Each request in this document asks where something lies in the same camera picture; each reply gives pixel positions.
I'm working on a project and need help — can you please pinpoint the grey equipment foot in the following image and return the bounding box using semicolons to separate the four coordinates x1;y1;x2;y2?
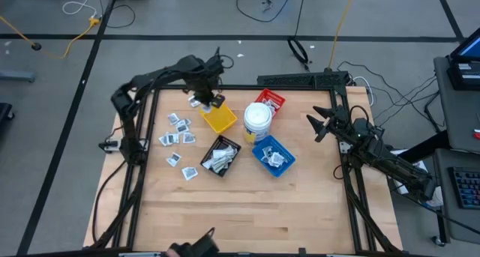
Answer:
0;70;37;83

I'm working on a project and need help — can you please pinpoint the small white yellow canister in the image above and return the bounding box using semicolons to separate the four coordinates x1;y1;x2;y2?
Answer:
426;187;445;209

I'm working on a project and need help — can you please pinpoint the black hanging cable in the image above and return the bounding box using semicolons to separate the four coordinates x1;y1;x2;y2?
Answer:
286;0;311;71

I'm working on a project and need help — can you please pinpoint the grey desk with laptop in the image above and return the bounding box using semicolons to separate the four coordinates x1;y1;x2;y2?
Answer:
433;56;480;154

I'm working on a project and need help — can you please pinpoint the black aluminium table frame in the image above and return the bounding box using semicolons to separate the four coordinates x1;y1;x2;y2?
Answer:
84;70;407;257

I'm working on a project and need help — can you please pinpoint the white disinfecting wipes canister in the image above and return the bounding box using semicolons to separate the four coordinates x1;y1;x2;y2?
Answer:
242;102;273;146

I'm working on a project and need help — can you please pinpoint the black desk beam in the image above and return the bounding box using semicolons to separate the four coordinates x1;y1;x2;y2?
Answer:
397;130;451;164

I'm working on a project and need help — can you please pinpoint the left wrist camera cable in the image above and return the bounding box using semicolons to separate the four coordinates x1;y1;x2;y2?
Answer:
214;46;236;71

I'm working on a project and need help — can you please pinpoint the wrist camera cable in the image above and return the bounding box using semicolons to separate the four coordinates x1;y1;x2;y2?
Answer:
214;46;236;71
347;104;372;124

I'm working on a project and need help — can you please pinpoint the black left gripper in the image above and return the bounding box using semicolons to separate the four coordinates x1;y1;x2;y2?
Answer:
182;70;223;108

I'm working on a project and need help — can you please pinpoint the grey desk with keyboard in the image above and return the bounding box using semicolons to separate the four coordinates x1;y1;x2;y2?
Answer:
433;148;480;247

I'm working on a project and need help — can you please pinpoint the yellow plastic basket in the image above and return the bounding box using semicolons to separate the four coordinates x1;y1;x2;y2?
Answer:
198;101;239;135

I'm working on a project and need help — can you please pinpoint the black plastic mesh basket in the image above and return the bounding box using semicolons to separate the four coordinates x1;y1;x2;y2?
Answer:
199;134;242;178

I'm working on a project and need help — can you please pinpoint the yellow floor extension cord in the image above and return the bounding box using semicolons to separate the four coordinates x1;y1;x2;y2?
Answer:
0;13;102;60

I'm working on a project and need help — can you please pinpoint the black laptop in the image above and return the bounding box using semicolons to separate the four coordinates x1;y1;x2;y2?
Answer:
445;27;480;92

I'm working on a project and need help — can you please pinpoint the black keyboard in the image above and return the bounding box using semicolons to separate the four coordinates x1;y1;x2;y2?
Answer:
447;166;480;211

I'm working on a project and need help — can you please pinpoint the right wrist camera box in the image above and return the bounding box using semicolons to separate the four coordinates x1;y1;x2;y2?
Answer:
352;118;377;140

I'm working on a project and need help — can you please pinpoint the white floor cable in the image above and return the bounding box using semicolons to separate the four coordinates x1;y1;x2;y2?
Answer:
61;0;99;20

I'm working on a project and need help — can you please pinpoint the black floor cable loop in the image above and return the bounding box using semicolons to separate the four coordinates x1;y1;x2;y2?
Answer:
99;0;137;29

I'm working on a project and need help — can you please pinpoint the black handheld device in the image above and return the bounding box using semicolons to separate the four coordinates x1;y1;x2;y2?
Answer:
169;226;221;257

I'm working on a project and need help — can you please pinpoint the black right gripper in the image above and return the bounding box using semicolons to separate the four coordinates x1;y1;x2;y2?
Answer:
306;105;356;143

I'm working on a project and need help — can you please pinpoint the red plastic mesh basket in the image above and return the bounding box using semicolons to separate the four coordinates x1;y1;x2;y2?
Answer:
254;88;287;118

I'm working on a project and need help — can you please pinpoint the blue plastic mesh basket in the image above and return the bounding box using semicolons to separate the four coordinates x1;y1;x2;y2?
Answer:
250;134;297;178

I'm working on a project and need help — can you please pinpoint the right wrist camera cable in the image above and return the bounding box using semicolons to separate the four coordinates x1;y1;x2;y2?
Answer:
347;104;372;124

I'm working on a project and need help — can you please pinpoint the yellow hanging cable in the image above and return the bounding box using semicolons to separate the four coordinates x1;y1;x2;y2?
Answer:
328;0;358;71

